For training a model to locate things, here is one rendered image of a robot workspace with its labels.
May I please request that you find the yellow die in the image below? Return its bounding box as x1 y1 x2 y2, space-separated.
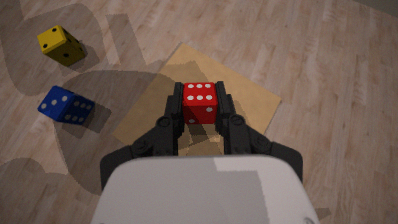
37 25 85 66

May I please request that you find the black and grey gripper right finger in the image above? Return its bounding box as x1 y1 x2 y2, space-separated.
215 81 303 185

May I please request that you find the blue die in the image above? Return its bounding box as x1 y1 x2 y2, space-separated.
37 85 95 125

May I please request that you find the red die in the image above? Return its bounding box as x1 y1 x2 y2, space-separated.
182 82 218 124

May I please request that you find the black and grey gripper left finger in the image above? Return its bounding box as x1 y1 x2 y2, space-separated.
100 82 185 191

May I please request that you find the tan square mat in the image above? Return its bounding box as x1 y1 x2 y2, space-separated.
111 43 282 156

